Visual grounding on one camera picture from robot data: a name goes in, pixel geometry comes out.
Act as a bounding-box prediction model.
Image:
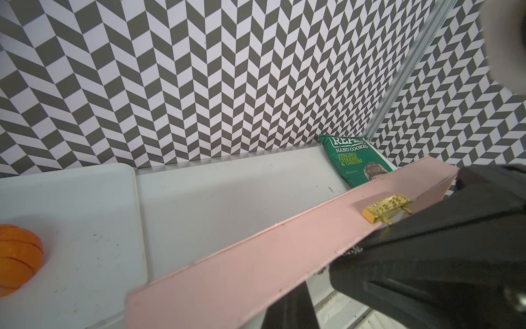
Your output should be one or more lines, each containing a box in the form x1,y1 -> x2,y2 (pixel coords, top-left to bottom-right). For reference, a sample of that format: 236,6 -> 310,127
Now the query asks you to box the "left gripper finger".
262,282 -> 320,329

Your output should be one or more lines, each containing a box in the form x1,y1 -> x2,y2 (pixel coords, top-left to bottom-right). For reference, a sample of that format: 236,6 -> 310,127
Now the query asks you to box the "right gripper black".
330,164 -> 525,328

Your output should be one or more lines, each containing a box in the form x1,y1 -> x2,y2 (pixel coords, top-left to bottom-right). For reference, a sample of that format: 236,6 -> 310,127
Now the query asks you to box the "pink jewelry box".
124,156 -> 458,328

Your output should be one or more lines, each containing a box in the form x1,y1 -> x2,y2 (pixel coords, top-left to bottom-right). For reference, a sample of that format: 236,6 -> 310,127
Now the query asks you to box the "green crisps bag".
319,135 -> 394,189

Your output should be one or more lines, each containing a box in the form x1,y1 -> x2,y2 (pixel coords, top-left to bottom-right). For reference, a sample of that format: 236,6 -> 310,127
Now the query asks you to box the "white cutting board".
1,163 -> 148,328

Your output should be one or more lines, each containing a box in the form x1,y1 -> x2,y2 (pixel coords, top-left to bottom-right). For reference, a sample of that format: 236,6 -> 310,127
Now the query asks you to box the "small orange fruit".
1,224 -> 44,297

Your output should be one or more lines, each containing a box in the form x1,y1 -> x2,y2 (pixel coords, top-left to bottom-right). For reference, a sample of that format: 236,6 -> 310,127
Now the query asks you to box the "right corner metal post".
362,0 -> 455,141

